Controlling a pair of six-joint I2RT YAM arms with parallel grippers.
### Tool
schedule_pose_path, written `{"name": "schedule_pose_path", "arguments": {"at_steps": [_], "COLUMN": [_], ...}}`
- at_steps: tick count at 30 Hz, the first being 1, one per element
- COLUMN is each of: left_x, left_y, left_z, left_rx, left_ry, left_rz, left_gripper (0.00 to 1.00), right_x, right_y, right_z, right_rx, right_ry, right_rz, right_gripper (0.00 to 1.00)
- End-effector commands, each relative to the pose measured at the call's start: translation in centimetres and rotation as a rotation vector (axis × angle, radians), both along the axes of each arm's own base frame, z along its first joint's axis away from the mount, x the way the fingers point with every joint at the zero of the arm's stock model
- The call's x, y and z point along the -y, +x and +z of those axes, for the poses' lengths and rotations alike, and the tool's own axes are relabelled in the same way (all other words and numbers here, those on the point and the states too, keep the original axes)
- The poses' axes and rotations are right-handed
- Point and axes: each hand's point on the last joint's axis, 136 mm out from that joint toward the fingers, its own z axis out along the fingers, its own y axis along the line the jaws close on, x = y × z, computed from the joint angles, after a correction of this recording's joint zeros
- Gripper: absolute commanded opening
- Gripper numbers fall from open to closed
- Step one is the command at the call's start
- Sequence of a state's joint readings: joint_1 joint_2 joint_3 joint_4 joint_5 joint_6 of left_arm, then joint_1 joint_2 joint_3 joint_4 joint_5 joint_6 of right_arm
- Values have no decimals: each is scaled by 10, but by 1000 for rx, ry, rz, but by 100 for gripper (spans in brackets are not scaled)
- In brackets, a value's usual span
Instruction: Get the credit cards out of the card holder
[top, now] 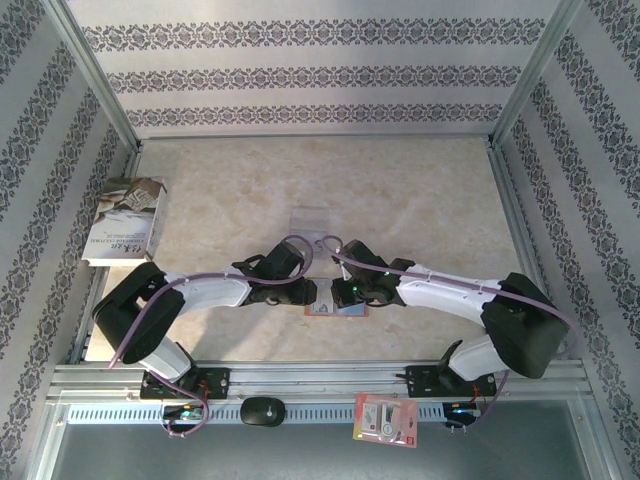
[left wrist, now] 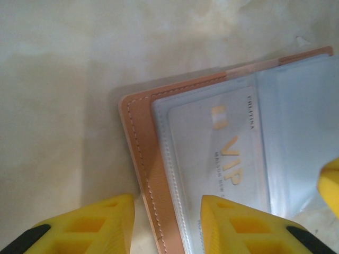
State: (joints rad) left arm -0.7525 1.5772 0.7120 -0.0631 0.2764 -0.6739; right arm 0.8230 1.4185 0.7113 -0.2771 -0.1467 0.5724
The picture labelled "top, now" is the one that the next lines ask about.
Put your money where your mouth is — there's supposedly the pink leather card holder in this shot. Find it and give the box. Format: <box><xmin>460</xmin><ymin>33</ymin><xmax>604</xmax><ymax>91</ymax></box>
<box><xmin>303</xmin><ymin>277</ymin><xmax>372</xmax><ymax>319</ymax></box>

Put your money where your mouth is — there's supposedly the grey metal plate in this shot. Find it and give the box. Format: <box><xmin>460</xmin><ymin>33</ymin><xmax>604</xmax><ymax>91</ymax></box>
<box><xmin>49</xmin><ymin>399</ymin><xmax>609</xmax><ymax>480</ymax></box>

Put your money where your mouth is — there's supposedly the black computer mouse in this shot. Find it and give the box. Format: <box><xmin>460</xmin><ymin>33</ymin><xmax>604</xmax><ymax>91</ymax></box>
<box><xmin>239</xmin><ymin>396</ymin><xmax>286</xmax><ymax>428</ymax></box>

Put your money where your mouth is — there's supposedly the aluminium mounting rail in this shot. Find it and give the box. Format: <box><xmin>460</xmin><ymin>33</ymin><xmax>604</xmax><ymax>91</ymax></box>
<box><xmin>49</xmin><ymin>362</ymin><xmax>587</xmax><ymax>401</ymax></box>

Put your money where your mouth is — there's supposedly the green circuit board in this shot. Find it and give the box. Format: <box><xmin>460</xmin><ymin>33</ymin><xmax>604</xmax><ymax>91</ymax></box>
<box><xmin>163</xmin><ymin>404</ymin><xmax>207</xmax><ymax>422</ymax></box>

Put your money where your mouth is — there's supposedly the white paperback book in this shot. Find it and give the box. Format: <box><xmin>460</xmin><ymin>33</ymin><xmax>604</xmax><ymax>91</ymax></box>
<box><xmin>81</xmin><ymin>175</ymin><xmax>169</xmax><ymax>269</ymax></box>

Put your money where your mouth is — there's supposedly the red USB drive blister pack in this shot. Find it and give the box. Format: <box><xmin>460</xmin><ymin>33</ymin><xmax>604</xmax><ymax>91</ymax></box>
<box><xmin>352</xmin><ymin>392</ymin><xmax>419</xmax><ymax>450</ymax></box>

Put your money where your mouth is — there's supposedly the clear plastic bag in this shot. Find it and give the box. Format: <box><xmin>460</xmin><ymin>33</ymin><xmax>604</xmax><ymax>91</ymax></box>
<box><xmin>289</xmin><ymin>204</ymin><xmax>332</xmax><ymax>254</ymax></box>

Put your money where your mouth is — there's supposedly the aluminium frame side rail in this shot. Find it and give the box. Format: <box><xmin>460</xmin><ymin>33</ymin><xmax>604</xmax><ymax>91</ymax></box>
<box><xmin>487</xmin><ymin>142</ymin><xmax>571</xmax><ymax>361</ymax></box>
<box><xmin>69</xmin><ymin>144</ymin><xmax>146</xmax><ymax>364</ymax></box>

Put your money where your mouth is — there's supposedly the purple cable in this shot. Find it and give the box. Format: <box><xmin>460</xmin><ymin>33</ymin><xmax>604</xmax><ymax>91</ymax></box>
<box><xmin>321</xmin><ymin>235</ymin><xmax>581</xmax><ymax>434</ymax></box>
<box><xmin>107</xmin><ymin>234</ymin><xmax>315</xmax><ymax>440</ymax></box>

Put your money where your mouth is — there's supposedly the perforated metal cable tray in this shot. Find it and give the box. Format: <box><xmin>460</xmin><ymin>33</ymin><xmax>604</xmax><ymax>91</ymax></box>
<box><xmin>64</xmin><ymin>402</ymin><xmax>447</xmax><ymax>426</ymax></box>

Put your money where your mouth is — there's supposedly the aluminium frame back rail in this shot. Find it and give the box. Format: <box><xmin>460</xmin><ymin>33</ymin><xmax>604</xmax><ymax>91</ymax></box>
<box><xmin>137</xmin><ymin>130</ymin><xmax>494</xmax><ymax>144</ymax></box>

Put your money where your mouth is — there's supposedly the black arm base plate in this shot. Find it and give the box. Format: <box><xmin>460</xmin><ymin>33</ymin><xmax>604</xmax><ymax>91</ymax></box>
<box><xmin>404</xmin><ymin>364</ymin><xmax>496</xmax><ymax>399</ymax></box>
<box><xmin>139</xmin><ymin>367</ymin><xmax>231</xmax><ymax>401</ymax></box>

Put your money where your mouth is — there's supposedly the aluminium frame post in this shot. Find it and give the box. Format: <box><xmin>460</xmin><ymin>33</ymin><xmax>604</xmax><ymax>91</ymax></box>
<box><xmin>487</xmin><ymin>0</ymin><xmax>587</xmax><ymax>151</ymax></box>
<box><xmin>42</xmin><ymin>0</ymin><xmax>144</xmax><ymax>154</ymax></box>

